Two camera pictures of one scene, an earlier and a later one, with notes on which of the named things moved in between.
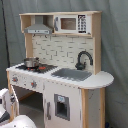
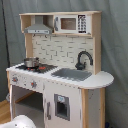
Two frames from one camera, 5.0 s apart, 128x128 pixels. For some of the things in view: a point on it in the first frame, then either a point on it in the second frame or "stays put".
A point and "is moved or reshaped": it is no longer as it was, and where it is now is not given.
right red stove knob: (34, 84) stays put
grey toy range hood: (39, 27) stays put
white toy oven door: (14, 100) is moved or reshaped
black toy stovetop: (39, 69) stays put
